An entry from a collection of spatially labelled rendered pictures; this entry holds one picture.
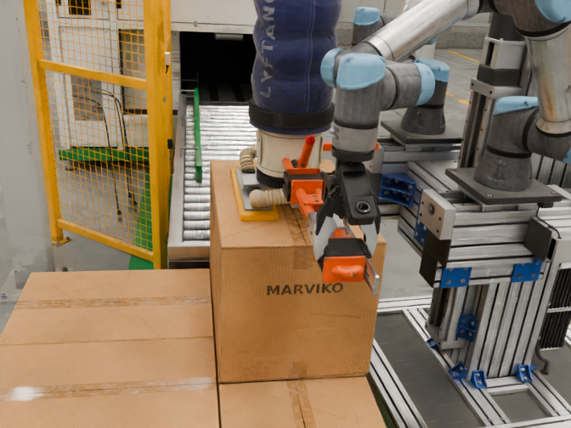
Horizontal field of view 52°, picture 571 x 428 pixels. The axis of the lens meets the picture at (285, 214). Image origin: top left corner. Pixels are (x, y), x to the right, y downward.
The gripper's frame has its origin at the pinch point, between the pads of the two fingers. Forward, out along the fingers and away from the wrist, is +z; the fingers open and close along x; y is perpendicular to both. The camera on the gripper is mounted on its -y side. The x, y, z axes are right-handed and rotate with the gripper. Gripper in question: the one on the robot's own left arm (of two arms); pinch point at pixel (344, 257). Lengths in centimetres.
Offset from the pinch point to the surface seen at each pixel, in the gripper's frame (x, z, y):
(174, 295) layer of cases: 32, 53, 74
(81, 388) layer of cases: 55, 53, 32
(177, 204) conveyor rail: 32, 47, 135
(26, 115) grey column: 94, 20, 166
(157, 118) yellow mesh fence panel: 41, 21, 171
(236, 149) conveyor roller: 0, 53, 225
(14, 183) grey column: 103, 50, 166
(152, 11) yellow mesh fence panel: 41, -24, 170
